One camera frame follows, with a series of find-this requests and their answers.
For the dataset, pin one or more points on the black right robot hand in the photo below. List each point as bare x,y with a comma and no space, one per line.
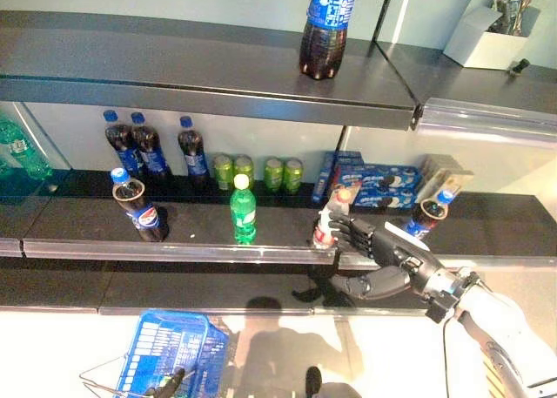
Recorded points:
391,250

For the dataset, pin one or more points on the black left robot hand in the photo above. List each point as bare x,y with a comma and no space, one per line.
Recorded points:
167,389

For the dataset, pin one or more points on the blue plastic shopping basket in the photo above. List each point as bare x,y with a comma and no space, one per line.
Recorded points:
130,367

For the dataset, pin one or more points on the Pepsi bottle with paper collar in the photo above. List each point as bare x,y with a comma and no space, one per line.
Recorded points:
431,211
143,219

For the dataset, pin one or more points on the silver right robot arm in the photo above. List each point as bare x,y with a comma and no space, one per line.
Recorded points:
500,319

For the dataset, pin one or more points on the blue Oreo cookie box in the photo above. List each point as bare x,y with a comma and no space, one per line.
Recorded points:
391,178
322,176
348,158
391,200

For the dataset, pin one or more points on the beige cardboard snack box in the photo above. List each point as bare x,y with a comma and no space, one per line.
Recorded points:
444,176

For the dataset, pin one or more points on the black shelf base plinth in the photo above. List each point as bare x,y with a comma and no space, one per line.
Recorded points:
43,285
196,289
522,285

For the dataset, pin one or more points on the green soda can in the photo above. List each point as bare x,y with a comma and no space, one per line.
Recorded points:
244,165
274,176
293,176
223,173

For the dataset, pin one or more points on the green Sprite bottle yellow cap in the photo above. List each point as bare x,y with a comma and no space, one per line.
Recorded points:
243,215
26,154

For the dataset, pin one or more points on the Pepsi bottle blue cap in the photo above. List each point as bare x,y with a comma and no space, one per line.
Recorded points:
150,150
124,150
193,154

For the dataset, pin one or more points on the white cardboard box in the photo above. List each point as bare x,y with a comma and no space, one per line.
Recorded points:
478,45

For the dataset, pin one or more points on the small black clip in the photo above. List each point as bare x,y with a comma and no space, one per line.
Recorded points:
520,66

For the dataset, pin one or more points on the large Pepsi bottle blue label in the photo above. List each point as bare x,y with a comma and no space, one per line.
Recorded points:
326,6

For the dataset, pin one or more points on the silver foil packets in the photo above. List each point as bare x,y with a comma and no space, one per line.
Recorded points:
513,2

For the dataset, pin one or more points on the dark shelf board metal edge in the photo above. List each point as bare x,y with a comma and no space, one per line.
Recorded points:
174,67

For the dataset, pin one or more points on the dark shelf board clear rail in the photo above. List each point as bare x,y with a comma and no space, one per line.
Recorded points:
13,224
500,224
478,89
196,219

